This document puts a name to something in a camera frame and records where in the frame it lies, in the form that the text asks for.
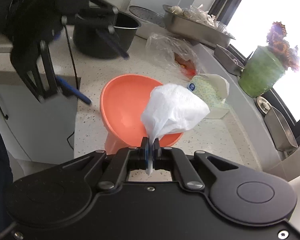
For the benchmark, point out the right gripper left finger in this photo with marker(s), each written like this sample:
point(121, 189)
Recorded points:
point(145, 153)

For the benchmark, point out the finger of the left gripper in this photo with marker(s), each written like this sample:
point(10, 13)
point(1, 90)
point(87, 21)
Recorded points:
point(110, 47)
point(69, 90)

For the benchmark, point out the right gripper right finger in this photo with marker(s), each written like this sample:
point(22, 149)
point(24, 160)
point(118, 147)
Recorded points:
point(156, 154)

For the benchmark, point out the white tissue paper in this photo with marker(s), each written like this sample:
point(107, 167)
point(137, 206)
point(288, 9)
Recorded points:
point(172, 109)

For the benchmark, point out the orange footed ceramic bowl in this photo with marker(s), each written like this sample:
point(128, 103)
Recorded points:
point(123, 99)

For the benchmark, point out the black cooker inner pot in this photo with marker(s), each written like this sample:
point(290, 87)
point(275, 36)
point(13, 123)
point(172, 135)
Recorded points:
point(88, 42)

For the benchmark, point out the round mesh strainer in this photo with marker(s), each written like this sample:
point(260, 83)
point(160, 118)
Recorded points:
point(147, 15)

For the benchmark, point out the clear plastic bag with scraps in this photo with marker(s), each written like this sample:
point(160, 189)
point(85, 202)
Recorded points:
point(173, 55)

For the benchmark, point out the large steel tray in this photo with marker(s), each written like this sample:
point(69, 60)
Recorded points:
point(181, 26)

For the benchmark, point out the patterned tissue pack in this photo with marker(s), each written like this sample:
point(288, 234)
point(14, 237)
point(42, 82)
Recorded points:
point(213, 90)

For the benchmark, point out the small steel tray on sill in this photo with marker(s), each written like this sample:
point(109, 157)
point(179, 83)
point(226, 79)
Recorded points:
point(230, 63)

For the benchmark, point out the round metal lid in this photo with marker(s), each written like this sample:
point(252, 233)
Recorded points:
point(263, 105)

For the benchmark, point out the steel tray right on sill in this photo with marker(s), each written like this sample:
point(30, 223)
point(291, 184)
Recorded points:
point(280, 131)

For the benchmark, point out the green textured flower vase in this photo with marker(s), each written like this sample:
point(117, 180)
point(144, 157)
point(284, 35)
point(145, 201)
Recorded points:
point(261, 72)

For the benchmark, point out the dried orange flowers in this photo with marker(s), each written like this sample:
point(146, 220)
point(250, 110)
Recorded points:
point(280, 47)

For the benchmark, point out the white cabinet with handles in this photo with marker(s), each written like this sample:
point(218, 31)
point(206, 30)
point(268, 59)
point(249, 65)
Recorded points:
point(44, 130)

